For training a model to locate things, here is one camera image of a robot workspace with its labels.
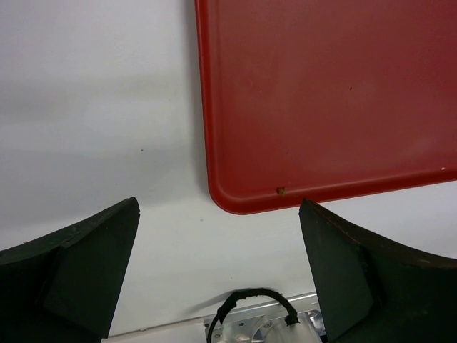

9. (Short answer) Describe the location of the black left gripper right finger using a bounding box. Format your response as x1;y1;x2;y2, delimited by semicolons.
299;199;456;342

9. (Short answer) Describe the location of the red plastic tray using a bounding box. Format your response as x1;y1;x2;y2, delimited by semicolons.
195;1;456;214

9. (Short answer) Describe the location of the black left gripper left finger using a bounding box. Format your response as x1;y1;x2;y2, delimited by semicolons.
1;197;140;342

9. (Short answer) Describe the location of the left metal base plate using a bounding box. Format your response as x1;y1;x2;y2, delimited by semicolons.
105;292;327;342

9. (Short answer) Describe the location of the black left base cable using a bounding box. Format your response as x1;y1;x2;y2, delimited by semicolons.
206;287;300;343

